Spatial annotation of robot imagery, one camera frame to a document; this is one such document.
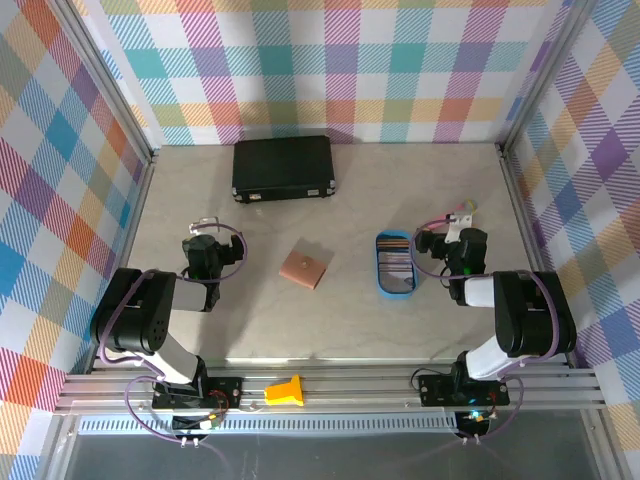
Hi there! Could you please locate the slotted grey cable duct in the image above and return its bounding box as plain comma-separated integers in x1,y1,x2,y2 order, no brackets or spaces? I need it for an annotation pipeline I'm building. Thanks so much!
77,417,461,435

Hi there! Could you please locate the black hard case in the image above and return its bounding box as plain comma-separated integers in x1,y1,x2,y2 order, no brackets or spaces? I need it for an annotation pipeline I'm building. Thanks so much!
231,134,337,205

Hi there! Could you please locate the aluminium frame post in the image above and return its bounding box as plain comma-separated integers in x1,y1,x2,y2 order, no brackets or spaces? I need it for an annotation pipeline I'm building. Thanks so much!
498,0,601,151
52,0,157,164

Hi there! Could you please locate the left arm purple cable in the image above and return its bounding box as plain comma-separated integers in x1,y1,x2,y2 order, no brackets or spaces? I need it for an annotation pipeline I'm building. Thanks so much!
97,222,251,446

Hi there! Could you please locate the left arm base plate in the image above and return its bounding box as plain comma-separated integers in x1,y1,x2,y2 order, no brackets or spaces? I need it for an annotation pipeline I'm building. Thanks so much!
151,375,245,410

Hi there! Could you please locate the yellow printed plastic part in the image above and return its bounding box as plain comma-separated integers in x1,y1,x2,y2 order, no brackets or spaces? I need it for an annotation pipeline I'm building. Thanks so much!
263,374,306,407

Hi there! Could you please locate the blue oval tray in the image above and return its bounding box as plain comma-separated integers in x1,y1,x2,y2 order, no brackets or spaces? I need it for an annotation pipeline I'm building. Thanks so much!
373,228,417,303

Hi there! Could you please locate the right aluminium side rail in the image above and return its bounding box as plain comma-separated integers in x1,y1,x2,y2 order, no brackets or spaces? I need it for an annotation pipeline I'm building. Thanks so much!
495,143,574,369

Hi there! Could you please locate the grey metal panel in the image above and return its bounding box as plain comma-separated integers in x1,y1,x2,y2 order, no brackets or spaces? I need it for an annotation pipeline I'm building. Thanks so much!
42,414,621,480

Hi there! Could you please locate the pink toy microphone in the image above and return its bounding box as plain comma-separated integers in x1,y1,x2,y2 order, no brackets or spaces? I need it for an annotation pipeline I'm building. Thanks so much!
424,199,479,231

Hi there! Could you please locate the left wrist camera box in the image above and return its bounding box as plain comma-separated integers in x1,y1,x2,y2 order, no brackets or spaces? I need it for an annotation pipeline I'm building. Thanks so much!
188,215,220,235

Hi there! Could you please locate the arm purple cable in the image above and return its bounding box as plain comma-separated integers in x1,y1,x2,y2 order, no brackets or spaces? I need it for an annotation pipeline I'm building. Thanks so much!
410,214,562,442
97,222,251,446

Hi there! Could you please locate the left aluminium frame post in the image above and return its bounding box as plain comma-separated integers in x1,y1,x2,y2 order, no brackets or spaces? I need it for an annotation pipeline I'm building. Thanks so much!
52,0,157,164

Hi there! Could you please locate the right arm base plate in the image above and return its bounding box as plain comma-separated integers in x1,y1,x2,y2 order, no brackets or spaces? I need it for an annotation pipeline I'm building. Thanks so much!
417,373,511,407

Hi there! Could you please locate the aluminium slotted base rail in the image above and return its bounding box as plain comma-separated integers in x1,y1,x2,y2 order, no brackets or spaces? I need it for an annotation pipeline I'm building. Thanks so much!
54,362,609,416

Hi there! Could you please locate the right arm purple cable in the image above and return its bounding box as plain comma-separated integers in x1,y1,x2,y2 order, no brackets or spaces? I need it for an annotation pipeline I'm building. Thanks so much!
410,214,562,442

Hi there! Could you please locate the left aluminium side rail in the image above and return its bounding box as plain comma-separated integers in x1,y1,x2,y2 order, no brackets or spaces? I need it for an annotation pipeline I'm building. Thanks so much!
89,149,159,374

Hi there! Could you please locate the aluminium side rail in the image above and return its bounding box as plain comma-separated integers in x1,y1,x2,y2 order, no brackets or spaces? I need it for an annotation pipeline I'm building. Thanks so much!
495,143,574,369
89,149,159,374

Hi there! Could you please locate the right aluminium frame post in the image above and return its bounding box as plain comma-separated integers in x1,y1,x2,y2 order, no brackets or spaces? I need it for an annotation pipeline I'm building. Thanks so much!
498,0,601,151

